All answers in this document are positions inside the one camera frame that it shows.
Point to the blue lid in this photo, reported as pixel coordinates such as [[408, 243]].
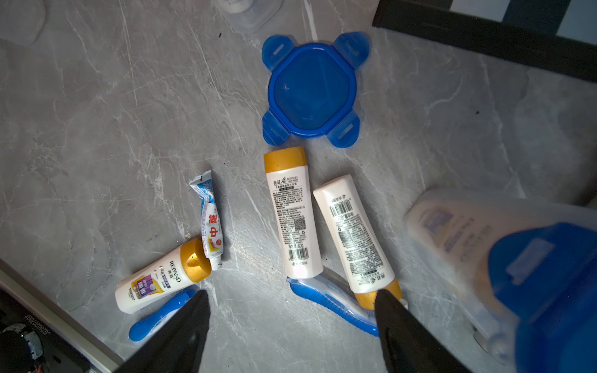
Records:
[[547, 277], [313, 89]]

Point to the aluminium front rail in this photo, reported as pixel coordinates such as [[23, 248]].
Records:
[[55, 319]]

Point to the white bottle orange cap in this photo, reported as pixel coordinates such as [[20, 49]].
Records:
[[288, 182], [365, 264], [186, 265]]

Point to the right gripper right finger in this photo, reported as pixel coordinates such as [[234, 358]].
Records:
[[406, 345]]

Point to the black white checkerboard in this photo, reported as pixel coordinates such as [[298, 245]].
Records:
[[558, 36]]

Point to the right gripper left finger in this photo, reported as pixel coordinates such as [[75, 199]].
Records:
[[179, 345]]

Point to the clear plastic container back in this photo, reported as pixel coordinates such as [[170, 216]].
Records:
[[247, 16]]

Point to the blue toothbrush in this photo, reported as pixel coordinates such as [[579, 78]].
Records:
[[328, 294], [149, 325]]

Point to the toothpaste tube left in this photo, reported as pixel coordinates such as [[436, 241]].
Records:
[[211, 229]]

